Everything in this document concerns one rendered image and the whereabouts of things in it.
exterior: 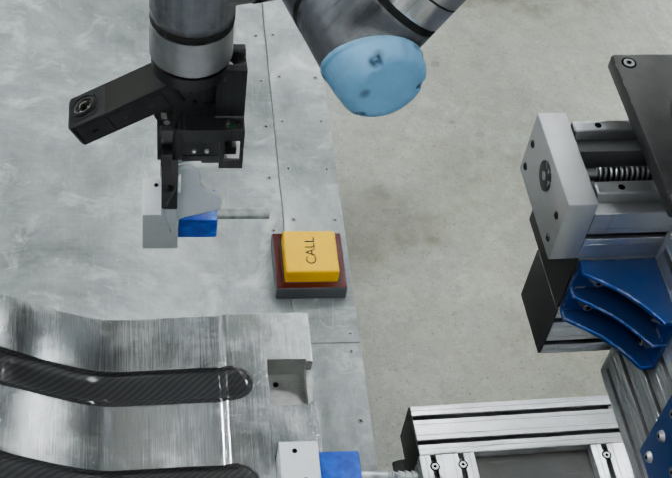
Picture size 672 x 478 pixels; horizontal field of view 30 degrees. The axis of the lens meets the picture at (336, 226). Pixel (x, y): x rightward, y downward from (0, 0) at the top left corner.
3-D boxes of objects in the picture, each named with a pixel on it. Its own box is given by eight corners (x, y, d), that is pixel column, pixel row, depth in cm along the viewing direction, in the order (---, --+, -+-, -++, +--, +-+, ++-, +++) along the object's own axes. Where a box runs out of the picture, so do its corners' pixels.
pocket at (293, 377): (308, 379, 127) (312, 358, 125) (313, 424, 124) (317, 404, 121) (264, 380, 127) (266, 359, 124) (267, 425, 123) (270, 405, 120)
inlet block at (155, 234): (265, 212, 135) (269, 178, 131) (268, 248, 132) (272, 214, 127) (142, 212, 133) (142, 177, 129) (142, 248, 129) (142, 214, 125)
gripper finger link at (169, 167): (177, 217, 121) (178, 140, 116) (161, 217, 121) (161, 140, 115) (176, 189, 125) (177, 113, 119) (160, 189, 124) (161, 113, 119)
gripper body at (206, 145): (241, 175, 121) (249, 84, 111) (151, 175, 119) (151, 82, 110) (237, 119, 125) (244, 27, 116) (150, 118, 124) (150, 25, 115)
